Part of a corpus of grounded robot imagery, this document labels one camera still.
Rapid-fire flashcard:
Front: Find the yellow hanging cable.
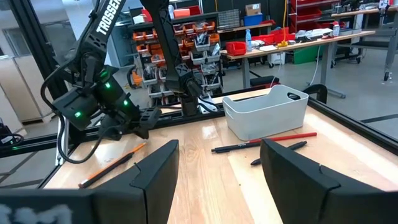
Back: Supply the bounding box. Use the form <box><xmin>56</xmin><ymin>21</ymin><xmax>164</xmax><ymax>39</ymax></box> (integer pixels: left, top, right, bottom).
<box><xmin>278</xmin><ymin>0</ymin><xmax>289</xmax><ymax>48</ymax></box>

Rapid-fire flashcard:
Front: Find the rack of red bins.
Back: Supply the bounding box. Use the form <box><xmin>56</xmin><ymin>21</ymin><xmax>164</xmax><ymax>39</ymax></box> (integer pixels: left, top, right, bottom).
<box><xmin>287</xmin><ymin>0</ymin><xmax>341</xmax><ymax>32</ymax></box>

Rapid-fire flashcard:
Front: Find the cardboard box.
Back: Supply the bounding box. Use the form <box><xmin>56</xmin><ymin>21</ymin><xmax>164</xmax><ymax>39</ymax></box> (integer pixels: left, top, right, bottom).
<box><xmin>244</xmin><ymin>2</ymin><xmax>262</xmax><ymax>16</ymax></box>

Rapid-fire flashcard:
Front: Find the grey-legged wooden workbench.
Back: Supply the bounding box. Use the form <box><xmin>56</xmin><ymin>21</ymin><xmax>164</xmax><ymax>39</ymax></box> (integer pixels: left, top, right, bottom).
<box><xmin>331</xmin><ymin>4</ymin><xmax>398</xmax><ymax>82</ymax></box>

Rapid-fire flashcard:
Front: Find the black arched corner bracket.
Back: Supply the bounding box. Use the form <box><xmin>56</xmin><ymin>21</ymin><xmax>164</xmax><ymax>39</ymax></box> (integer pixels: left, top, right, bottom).
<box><xmin>302</xmin><ymin>83</ymin><xmax>328</xmax><ymax>105</ymax></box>

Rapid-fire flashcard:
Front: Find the red pencil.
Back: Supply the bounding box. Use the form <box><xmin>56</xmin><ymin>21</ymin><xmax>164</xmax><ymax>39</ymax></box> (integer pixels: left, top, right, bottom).
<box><xmin>248</xmin><ymin>132</ymin><xmax>318</xmax><ymax>144</ymax></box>

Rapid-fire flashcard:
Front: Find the black pen with white print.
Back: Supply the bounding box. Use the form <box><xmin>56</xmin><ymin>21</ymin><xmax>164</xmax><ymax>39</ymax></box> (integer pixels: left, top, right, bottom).
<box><xmin>211</xmin><ymin>141</ymin><xmax>253</xmax><ymax>154</ymax></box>

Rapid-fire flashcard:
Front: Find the orange pencil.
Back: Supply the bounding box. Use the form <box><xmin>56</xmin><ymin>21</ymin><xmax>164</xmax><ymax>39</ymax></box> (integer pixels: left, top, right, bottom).
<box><xmin>78</xmin><ymin>142</ymin><xmax>147</xmax><ymax>189</ymax></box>

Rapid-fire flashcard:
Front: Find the white plastic bin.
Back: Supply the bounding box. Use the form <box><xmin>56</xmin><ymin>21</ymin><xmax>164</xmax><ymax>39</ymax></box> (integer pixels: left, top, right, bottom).
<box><xmin>221</xmin><ymin>84</ymin><xmax>310</xmax><ymax>141</ymax></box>

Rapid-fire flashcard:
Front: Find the shelf rack with parts bins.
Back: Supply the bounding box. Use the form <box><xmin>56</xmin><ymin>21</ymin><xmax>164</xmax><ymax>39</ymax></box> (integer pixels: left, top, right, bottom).
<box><xmin>129</xmin><ymin>12</ymin><xmax>224</xmax><ymax>108</ymax></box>

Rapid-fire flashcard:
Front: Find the black cushioned stool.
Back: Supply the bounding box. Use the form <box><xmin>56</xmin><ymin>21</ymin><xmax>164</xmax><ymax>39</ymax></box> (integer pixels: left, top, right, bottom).
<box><xmin>250</xmin><ymin>75</ymin><xmax>280</xmax><ymax>90</ymax></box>

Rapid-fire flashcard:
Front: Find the silver aluminium bracket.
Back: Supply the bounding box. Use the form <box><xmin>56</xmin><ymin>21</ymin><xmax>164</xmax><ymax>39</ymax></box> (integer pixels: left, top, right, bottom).
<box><xmin>55</xmin><ymin>116</ymin><xmax>70</xmax><ymax>166</ymax></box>

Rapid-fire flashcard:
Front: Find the black aluminium rig frame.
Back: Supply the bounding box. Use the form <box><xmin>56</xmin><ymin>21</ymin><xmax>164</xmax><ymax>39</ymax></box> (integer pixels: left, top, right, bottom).
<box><xmin>0</xmin><ymin>0</ymin><xmax>398</xmax><ymax>194</ymax></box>

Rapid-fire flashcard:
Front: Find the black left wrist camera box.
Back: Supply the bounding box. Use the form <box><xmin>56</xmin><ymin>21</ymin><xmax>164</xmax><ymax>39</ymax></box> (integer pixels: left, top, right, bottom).
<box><xmin>52</xmin><ymin>88</ymin><xmax>101</xmax><ymax>132</ymax></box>

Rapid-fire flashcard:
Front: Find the grey small-drawer cabinet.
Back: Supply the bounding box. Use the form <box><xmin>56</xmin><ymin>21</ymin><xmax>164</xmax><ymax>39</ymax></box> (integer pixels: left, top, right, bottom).
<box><xmin>217</xmin><ymin>9</ymin><xmax>241</xmax><ymax>30</ymax></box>

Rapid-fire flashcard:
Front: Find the red storage bin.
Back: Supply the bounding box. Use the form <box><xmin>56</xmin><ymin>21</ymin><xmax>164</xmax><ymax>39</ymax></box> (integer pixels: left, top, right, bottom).
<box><xmin>225</xmin><ymin>41</ymin><xmax>248</xmax><ymax>57</ymax></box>

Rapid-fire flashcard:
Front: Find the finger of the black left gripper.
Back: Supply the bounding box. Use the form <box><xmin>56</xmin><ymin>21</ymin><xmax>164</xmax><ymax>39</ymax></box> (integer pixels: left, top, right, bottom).
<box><xmin>99</xmin><ymin>119</ymin><xmax>124</xmax><ymax>141</ymax></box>
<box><xmin>133</xmin><ymin>126</ymin><xmax>150</xmax><ymax>140</ymax></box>

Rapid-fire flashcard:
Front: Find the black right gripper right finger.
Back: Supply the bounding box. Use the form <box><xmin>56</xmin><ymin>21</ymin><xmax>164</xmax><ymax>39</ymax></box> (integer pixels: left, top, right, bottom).
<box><xmin>260</xmin><ymin>138</ymin><xmax>398</xmax><ymax>224</ymax></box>

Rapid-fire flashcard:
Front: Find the white canister on wheels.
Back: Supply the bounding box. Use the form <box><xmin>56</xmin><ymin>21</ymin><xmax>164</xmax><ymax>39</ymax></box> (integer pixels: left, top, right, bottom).
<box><xmin>267</xmin><ymin>52</ymin><xmax>286</xmax><ymax>66</ymax></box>

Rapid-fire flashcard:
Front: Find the long wooden workbench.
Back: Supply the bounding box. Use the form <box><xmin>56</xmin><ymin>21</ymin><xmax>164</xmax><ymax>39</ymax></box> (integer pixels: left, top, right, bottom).
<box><xmin>220</xmin><ymin>29</ymin><xmax>376</xmax><ymax>94</ymax></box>

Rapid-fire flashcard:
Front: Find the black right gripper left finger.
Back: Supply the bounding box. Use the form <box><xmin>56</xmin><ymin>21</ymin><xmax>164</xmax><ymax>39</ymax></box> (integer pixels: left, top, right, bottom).
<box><xmin>0</xmin><ymin>139</ymin><xmax>180</xmax><ymax>224</ymax></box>

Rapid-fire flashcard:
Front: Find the black left wrist camera cable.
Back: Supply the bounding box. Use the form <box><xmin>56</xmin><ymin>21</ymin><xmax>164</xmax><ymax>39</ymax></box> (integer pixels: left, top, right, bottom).
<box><xmin>57</xmin><ymin>113</ymin><xmax>105</xmax><ymax>165</ymax></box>

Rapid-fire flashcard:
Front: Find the blue storage box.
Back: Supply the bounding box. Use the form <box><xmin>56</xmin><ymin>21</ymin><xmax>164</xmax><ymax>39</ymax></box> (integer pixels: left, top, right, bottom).
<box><xmin>243</xmin><ymin>14</ymin><xmax>264</xmax><ymax>27</ymax></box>

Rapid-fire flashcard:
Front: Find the green crate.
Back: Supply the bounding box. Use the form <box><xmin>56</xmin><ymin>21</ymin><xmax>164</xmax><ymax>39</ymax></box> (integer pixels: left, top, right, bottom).
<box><xmin>292</xmin><ymin>45</ymin><xmax>321</xmax><ymax>65</ymax></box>

